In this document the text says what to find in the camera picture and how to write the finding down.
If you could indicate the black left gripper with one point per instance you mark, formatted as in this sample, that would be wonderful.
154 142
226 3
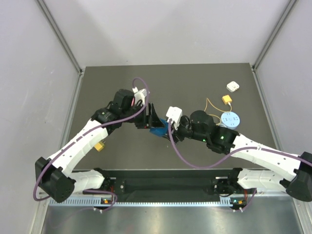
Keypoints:
151 120

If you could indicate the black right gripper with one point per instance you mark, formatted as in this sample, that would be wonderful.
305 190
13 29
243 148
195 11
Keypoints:
177 132

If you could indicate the blue cube socket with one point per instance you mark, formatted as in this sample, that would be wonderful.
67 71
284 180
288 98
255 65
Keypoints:
160 131

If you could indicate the yellow plug adapter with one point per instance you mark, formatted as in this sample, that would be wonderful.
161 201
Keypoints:
99 146

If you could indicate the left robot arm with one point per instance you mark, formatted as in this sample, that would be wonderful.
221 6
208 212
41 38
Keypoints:
55 174

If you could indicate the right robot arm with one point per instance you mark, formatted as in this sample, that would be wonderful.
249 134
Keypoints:
285 172

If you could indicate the round light blue power strip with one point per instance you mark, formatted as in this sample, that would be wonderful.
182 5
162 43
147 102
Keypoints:
230 120

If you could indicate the orange charger block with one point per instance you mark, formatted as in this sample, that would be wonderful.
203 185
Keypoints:
227 100

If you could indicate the white square charger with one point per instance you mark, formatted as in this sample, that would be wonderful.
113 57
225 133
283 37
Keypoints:
232 86

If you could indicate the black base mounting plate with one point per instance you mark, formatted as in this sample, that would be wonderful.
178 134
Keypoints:
215 181

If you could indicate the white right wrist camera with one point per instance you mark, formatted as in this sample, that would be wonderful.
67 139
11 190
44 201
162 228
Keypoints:
174 115

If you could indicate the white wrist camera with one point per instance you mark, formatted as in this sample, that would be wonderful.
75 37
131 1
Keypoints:
174 115
139 95

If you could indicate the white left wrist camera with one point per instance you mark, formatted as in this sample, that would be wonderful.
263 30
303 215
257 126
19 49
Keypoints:
139 95

